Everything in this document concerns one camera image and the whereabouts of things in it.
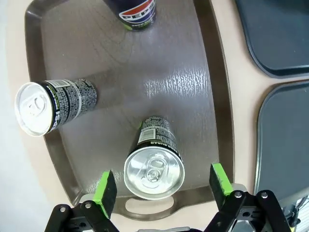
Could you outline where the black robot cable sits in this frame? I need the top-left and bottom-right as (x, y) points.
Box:
(282, 196), (309, 232)

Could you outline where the Pepsi can with text print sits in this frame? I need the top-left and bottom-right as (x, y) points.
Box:
(123, 116), (186, 201)
(14, 78), (98, 137)

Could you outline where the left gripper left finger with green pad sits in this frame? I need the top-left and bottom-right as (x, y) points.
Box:
(44, 169), (119, 232)

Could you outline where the Pepsi can with logo showing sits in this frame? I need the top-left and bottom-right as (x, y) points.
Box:
(103, 0), (158, 32)

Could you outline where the brown plastic serving tray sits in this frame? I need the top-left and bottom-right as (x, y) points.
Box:
(24, 0), (236, 220)

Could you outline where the black plastic serving tray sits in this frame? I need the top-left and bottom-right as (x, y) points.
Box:
(253, 81), (309, 203)
(235, 0), (309, 78)

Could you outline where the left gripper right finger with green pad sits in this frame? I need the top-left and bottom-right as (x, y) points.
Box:
(204, 163), (292, 232)

